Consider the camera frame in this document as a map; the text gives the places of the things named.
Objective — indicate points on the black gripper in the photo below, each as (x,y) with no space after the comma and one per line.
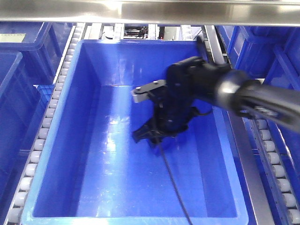
(162,125)

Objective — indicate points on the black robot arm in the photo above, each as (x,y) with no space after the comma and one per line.
(220,85)

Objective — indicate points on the steel shelf crossbar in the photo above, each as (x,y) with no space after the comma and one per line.
(171,12)

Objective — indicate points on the large blue target bin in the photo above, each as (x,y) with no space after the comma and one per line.
(91,172)

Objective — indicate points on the blue bin right neighbour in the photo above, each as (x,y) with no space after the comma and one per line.
(271,53)

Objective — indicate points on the blue bin neighbour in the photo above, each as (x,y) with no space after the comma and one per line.
(271,53)
(18,102)

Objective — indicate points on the white roller track right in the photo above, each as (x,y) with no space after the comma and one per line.
(283,193)

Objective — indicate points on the white roller track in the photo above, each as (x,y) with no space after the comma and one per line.
(283,193)
(22,190)

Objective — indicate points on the blue bin upper left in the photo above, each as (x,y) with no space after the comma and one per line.
(41,43)

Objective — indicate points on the blue bin left neighbour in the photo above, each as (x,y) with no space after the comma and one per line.
(18,102)

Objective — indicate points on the white roller track left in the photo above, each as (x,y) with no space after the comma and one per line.
(22,190)

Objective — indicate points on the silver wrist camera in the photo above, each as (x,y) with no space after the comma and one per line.
(155,88)

